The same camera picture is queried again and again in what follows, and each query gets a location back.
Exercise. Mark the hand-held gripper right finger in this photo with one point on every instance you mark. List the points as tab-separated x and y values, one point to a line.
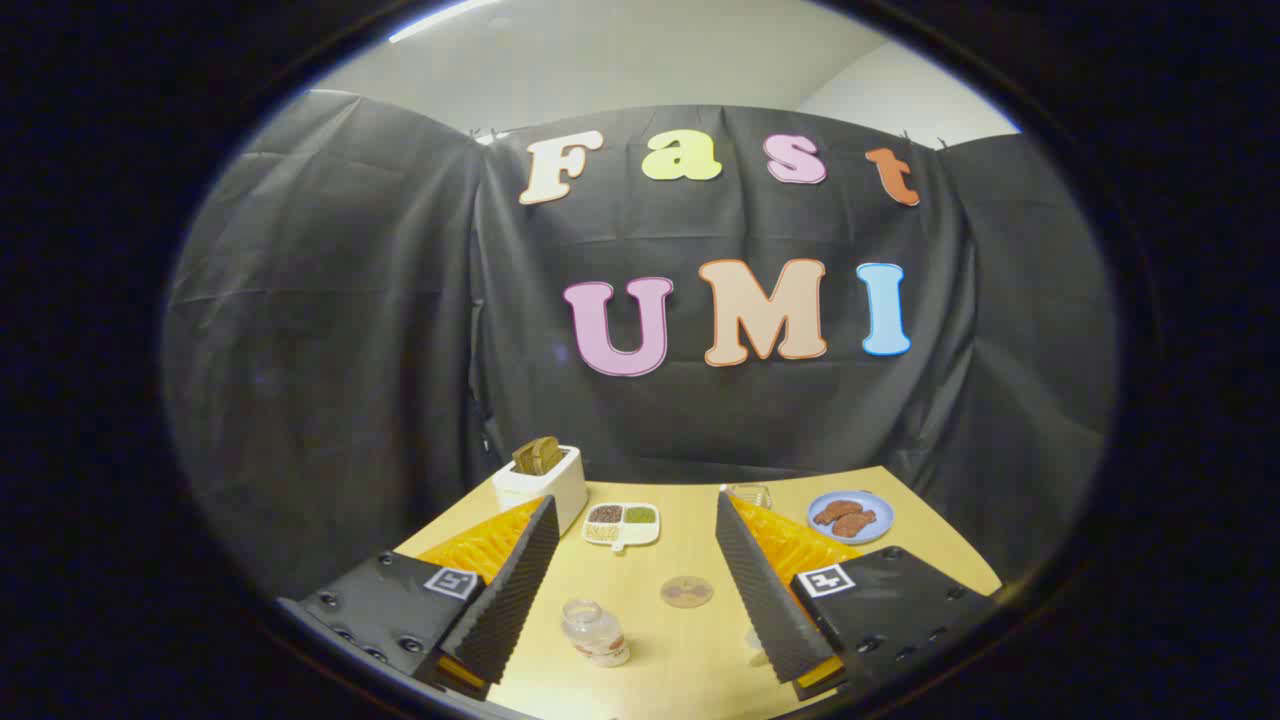
765	600

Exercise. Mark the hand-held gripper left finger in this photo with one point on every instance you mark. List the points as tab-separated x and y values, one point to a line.
510	610

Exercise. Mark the white cup blue inside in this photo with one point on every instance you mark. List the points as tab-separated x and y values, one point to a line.
757	648

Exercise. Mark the round wooden coaster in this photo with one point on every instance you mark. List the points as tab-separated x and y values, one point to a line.
687	592

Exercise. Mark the clear juice bottle red label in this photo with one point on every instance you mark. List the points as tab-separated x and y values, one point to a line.
598	640

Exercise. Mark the clear square holder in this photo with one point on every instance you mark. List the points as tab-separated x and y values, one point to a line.
752	495

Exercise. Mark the wooden table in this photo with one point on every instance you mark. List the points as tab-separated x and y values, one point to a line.
680	665

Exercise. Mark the brown meat piece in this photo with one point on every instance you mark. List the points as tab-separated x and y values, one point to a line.
838	512
855	524

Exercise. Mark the white toaster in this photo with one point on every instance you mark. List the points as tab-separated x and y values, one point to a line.
545	492

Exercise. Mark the white divided grain dish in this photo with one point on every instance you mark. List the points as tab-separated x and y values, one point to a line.
620	528

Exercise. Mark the light blue plate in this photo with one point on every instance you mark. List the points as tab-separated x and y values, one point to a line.
882	520

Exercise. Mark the brown bread slice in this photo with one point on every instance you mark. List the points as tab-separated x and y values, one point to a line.
538	455

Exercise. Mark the black backdrop cloth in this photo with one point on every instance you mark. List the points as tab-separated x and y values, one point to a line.
350	300

